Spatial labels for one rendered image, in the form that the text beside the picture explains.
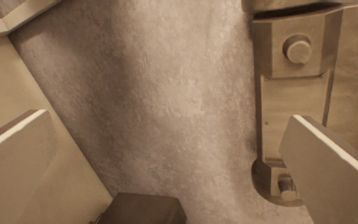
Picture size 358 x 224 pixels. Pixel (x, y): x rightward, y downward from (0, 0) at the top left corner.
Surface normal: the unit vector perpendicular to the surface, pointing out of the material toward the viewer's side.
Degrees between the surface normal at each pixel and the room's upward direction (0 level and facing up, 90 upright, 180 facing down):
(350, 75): 0
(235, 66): 0
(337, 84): 0
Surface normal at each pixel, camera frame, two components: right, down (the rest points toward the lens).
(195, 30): -0.33, 0.51
